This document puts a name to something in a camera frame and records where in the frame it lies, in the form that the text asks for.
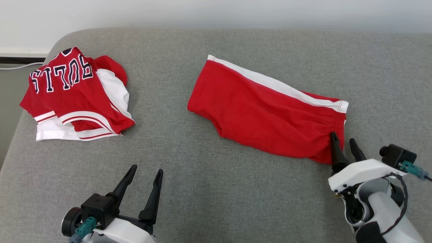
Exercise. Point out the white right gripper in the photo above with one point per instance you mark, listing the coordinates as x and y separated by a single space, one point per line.
361 172

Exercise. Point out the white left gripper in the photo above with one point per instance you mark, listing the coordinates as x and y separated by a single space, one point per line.
125 233

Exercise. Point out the red shorts with white stripe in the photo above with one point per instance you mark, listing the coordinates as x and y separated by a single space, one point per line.
263 111

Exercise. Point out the red basketball jersey white sleeves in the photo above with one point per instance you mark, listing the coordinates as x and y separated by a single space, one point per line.
67 98

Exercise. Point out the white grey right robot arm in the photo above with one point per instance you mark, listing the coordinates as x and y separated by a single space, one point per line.
379 206

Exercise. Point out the grey fabric sofa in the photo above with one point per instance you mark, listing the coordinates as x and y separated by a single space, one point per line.
216 189

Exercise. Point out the black and white baseboard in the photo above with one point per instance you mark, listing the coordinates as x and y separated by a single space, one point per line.
20 55

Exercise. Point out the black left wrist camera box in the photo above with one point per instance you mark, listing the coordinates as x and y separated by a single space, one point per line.
99 207

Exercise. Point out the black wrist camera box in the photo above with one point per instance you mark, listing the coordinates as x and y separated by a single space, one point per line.
398 155
99 207

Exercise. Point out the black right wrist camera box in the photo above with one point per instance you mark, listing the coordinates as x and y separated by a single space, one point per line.
398 155

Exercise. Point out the teal left camera connector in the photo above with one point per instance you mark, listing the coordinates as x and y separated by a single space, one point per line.
84 229

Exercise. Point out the teal camera connector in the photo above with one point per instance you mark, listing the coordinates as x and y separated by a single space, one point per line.
411 168
84 229

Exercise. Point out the teal right camera connector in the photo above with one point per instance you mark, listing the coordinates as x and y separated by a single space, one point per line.
411 168

